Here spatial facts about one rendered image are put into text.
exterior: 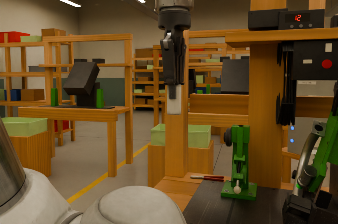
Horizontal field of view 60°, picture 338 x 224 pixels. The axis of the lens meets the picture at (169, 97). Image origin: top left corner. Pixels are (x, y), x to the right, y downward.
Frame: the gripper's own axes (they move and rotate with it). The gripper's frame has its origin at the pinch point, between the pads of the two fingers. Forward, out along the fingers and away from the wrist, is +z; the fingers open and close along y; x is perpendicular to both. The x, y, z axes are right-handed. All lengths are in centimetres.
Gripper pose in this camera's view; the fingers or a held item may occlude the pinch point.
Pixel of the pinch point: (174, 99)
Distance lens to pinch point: 69.2
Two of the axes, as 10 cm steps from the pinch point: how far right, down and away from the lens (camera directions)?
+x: 9.5, 0.2, -3.2
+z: 0.0, 10.0, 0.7
